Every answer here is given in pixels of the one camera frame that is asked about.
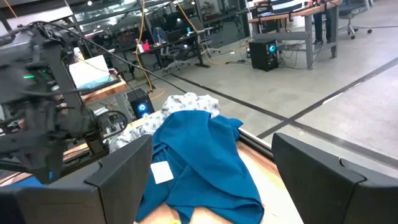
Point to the white patterned hospital gown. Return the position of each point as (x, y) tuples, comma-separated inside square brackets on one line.
[(186, 102)]

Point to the red desk item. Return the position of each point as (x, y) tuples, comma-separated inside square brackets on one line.
[(145, 46)]

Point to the computer tower with blue fan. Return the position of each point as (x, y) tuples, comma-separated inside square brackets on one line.
[(263, 54), (141, 104)]

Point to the black office desk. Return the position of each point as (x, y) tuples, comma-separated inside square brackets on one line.
[(174, 40)]

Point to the white and yellow container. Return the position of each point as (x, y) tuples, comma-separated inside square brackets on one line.
[(77, 53)]

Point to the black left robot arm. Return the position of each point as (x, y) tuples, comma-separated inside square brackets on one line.
[(62, 93)]

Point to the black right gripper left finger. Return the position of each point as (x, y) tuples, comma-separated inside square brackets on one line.
[(109, 193)]

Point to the person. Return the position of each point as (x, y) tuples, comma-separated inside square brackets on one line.
[(323, 28)]

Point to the blue scrub shirt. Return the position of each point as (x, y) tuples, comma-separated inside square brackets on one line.
[(202, 155)]

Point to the wooden top desk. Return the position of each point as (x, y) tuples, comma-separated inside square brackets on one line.
[(308, 18)]

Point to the wooden top side table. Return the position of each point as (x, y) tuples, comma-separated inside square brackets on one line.
[(105, 90)]

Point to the office chair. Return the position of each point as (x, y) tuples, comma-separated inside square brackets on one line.
[(351, 18), (174, 54)]

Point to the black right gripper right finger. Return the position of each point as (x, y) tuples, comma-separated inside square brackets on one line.
[(317, 186)]

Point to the white box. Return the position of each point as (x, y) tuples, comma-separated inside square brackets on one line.
[(88, 70)]

